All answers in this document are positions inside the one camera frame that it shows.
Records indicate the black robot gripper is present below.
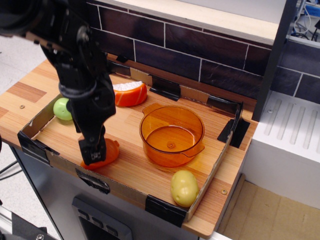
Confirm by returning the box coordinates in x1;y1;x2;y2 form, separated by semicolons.
58;74;116;166

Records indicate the green toy apple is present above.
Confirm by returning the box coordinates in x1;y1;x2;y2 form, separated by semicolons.
53;97;73;121

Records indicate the yellow toy potato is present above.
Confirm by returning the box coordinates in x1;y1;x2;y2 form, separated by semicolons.
170;170;200;208

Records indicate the grey oven control panel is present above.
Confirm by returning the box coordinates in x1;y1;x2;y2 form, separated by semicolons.
72;197;133;240

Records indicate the black cable on floor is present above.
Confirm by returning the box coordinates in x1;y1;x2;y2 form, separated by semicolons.
0;159;23;181

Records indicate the orange toy carrot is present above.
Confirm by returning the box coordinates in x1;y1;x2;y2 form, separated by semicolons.
80;137;120;170

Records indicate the transparent orange plastic pot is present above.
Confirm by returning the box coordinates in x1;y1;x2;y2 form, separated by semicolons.
139;103;205;168

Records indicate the light wooden shelf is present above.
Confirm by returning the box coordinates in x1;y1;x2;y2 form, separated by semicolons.
102;0;279;45

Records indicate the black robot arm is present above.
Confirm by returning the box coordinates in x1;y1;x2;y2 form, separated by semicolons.
0;0;116;165

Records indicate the white toy sink drainboard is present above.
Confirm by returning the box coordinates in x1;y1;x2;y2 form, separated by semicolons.
242;91;320;209

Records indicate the cardboard fence with black tape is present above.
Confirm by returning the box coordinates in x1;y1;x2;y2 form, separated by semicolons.
21;60;257;236

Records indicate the salmon sushi toy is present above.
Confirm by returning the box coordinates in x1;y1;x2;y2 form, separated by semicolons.
113;81;147;107

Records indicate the dark grey vertical post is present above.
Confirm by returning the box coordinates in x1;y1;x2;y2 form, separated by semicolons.
251;0;298;122

